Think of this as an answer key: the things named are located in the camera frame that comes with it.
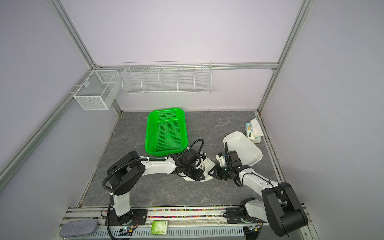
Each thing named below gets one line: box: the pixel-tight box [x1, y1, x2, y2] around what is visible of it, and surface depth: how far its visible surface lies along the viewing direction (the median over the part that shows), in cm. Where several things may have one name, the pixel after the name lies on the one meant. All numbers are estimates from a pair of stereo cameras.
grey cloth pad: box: [59, 219, 99, 238], surface depth 71 cm
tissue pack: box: [245, 118, 264, 144], surface depth 102 cm
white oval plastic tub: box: [223, 131, 263, 167], surface depth 101 cm
